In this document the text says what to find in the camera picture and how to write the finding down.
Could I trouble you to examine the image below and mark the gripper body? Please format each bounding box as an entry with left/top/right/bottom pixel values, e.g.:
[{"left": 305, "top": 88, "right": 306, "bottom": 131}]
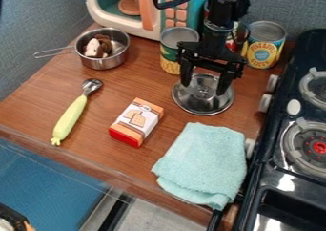
[{"left": 175, "top": 40, "right": 249, "bottom": 75}]

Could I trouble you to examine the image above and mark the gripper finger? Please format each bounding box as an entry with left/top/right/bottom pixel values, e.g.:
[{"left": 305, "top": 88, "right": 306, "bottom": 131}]
[
  {"left": 178, "top": 58, "right": 196, "bottom": 88},
  {"left": 214, "top": 69, "right": 236, "bottom": 96}
]

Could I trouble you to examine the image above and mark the toy microwave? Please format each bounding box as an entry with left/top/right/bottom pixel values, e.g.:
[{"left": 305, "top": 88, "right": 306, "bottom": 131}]
[{"left": 82, "top": 0, "right": 211, "bottom": 42}]

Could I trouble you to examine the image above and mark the spoon with yellow handle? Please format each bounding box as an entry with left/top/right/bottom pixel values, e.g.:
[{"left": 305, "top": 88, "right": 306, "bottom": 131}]
[{"left": 50, "top": 78, "right": 105, "bottom": 147}]

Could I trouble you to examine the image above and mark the light blue cloth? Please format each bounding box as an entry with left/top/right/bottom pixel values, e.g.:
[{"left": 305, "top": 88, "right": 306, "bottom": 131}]
[{"left": 150, "top": 122, "right": 250, "bottom": 212}]

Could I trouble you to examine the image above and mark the brown plush monkey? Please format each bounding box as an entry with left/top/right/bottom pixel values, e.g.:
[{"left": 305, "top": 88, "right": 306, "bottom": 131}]
[{"left": 81, "top": 33, "right": 115, "bottom": 59}]

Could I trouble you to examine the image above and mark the orange and white toy box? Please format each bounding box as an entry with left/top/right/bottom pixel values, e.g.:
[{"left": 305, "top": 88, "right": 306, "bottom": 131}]
[{"left": 107, "top": 96, "right": 166, "bottom": 149}]

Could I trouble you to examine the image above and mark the toy stove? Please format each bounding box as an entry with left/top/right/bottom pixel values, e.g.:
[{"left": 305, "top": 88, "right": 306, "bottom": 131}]
[{"left": 205, "top": 28, "right": 326, "bottom": 231}]

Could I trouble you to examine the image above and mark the yellow and blue can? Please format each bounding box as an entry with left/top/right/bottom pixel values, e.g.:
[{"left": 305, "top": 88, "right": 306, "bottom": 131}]
[{"left": 239, "top": 20, "right": 288, "bottom": 71}]

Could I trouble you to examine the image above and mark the green and yellow can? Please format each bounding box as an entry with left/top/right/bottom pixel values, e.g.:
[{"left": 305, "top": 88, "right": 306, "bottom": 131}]
[{"left": 158, "top": 26, "right": 202, "bottom": 76}]

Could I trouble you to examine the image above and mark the silver pot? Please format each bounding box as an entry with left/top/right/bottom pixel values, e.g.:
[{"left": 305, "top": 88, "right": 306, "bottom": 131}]
[{"left": 31, "top": 27, "right": 132, "bottom": 71}]

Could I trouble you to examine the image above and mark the silver lid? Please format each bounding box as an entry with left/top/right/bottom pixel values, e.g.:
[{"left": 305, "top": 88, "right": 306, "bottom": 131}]
[{"left": 171, "top": 72, "right": 237, "bottom": 116}]

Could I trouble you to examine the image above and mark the red can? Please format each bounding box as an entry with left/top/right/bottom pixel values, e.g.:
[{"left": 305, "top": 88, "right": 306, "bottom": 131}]
[{"left": 224, "top": 20, "right": 252, "bottom": 53}]

